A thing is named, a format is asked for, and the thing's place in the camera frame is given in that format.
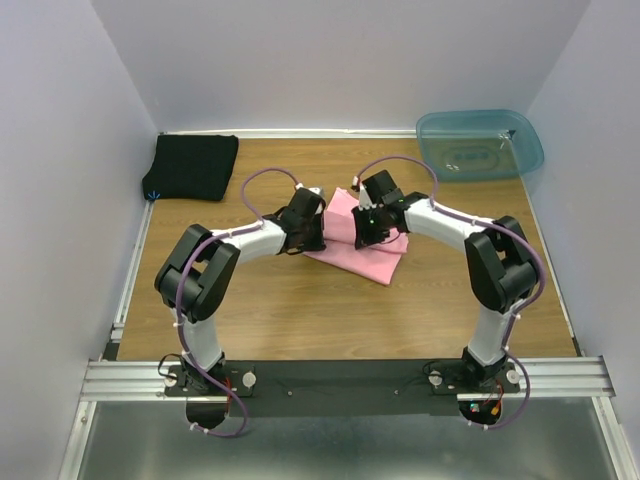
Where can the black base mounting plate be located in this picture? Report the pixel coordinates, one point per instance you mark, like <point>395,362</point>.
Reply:
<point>439,387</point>

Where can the folded black t-shirt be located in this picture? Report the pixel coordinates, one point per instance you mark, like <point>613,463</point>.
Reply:
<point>193,167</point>

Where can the pink t-shirt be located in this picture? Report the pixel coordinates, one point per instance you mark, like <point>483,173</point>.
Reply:
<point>376,263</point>

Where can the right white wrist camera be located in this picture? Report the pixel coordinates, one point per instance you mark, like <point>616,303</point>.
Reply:
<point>364,200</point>

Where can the blue translucent plastic bin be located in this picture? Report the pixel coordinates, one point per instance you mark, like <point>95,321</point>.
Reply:
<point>479,145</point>

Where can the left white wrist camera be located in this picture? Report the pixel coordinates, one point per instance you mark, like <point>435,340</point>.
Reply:
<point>316,190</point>

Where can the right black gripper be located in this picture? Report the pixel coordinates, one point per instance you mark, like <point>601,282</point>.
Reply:
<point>365,232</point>

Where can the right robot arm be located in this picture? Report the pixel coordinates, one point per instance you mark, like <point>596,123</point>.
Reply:
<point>502,266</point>

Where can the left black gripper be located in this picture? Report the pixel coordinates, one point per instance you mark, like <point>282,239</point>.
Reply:
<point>310,234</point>

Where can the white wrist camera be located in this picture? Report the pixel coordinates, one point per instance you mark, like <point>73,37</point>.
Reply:
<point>316,190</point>
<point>364,200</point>

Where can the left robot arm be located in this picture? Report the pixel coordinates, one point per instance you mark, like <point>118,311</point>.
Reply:
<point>195,277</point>

